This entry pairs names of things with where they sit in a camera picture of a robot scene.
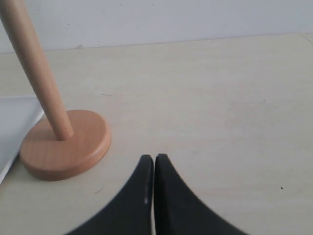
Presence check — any white rectangular plastic tray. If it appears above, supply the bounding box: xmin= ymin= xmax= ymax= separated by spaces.
xmin=0 ymin=96 xmax=44 ymax=181

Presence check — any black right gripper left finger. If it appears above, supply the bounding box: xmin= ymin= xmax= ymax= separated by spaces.
xmin=69 ymin=155 xmax=154 ymax=235

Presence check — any wooden paper towel holder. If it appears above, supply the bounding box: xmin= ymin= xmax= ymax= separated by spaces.
xmin=0 ymin=0 xmax=111 ymax=181

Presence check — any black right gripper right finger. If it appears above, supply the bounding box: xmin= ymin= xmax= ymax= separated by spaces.
xmin=154 ymin=154 xmax=245 ymax=235

